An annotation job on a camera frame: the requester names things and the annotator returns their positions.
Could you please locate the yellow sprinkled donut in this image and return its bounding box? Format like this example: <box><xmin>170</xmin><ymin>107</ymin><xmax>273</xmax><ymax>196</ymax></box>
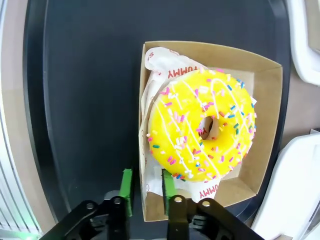
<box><xmin>146</xmin><ymin>68</ymin><xmax>258</xmax><ymax>182</ymax></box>

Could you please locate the white printed paper liner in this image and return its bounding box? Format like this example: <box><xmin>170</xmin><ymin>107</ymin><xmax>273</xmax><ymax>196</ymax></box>
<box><xmin>138</xmin><ymin>46</ymin><xmax>258</xmax><ymax>205</ymax></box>

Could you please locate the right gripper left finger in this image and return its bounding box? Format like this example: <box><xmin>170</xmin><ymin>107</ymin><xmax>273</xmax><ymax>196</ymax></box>
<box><xmin>37</xmin><ymin>168</ymin><xmax>135</xmax><ymax>240</ymax></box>

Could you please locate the black plastic serving tray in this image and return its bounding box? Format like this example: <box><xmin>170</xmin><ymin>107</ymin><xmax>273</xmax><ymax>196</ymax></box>
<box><xmin>23</xmin><ymin>0</ymin><xmax>292</xmax><ymax>222</ymax></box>

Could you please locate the white display tray base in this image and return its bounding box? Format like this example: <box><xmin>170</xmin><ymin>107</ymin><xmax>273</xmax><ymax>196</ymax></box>
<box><xmin>249</xmin><ymin>132</ymin><xmax>320</xmax><ymax>240</ymax></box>
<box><xmin>284</xmin><ymin>0</ymin><xmax>320</xmax><ymax>87</ymax></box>

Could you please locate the brown cardboard donut box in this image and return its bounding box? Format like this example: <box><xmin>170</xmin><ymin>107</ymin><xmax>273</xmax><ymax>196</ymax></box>
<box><xmin>137</xmin><ymin>40</ymin><xmax>284</xmax><ymax>216</ymax></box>

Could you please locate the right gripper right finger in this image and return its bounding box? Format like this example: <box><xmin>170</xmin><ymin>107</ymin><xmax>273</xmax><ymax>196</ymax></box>
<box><xmin>161</xmin><ymin>168</ymin><xmax>266</xmax><ymax>240</ymax></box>

